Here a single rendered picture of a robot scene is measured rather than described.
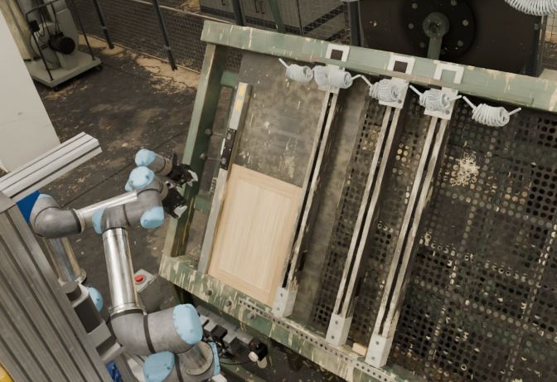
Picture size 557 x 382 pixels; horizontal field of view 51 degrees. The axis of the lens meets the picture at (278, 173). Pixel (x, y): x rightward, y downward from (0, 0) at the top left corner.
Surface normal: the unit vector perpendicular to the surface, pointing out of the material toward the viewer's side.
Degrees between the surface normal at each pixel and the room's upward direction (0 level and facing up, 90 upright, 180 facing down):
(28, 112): 90
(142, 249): 0
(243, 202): 54
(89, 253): 0
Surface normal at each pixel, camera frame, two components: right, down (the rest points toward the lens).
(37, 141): 0.72, 0.33
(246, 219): -0.58, -0.02
